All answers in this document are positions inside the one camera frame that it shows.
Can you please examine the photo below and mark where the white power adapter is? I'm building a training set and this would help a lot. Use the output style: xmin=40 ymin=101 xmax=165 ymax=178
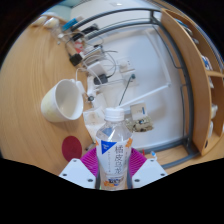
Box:
xmin=87 ymin=61 xmax=106 ymax=78

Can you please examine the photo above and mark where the wooden shelf unit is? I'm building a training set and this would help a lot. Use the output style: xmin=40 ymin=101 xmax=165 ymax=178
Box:
xmin=160 ymin=8 xmax=224 ymax=157

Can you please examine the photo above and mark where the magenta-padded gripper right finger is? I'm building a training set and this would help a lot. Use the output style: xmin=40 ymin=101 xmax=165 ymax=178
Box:
xmin=127 ymin=147 xmax=168 ymax=190

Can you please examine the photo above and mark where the white mug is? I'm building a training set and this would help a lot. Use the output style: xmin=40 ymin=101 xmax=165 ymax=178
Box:
xmin=40 ymin=78 xmax=86 ymax=123

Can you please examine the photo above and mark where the small black box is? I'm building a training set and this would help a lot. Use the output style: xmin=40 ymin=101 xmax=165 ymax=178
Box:
xmin=68 ymin=53 xmax=84 ymax=67

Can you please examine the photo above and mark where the white wall outlet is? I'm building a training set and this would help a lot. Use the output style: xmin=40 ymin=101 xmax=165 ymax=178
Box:
xmin=124 ymin=71 xmax=138 ymax=84
xmin=117 ymin=58 xmax=133 ymax=73

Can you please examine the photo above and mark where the flat round red coaster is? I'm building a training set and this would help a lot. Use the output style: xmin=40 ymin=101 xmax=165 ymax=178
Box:
xmin=61 ymin=135 xmax=83 ymax=163

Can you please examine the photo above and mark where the grey metal frame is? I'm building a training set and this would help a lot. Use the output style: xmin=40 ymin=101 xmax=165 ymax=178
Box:
xmin=71 ymin=8 xmax=201 ymax=169

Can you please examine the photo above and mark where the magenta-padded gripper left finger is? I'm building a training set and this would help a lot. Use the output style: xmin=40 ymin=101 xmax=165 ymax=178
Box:
xmin=59 ymin=147 xmax=99 ymax=190

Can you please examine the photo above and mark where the small white round object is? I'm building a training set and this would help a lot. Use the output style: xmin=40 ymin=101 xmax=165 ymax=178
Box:
xmin=44 ymin=17 xmax=61 ymax=29
xmin=31 ymin=15 xmax=46 ymax=27

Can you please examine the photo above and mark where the clear plastic drink bottle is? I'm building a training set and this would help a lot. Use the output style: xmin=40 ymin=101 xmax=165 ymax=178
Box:
xmin=95 ymin=107 xmax=134 ymax=192

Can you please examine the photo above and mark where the small blue bottle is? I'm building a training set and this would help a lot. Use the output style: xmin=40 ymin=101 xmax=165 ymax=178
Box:
xmin=60 ymin=17 xmax=83 ymax=33

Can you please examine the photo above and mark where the black plug adapter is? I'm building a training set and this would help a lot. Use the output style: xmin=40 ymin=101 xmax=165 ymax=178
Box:
xmin=94 ymin=73 xmax=108 ymax=85

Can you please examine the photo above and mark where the white wall card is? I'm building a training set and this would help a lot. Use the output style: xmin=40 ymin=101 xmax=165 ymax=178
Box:
xmin=129 ymin=102 xmax=148 ymax=119

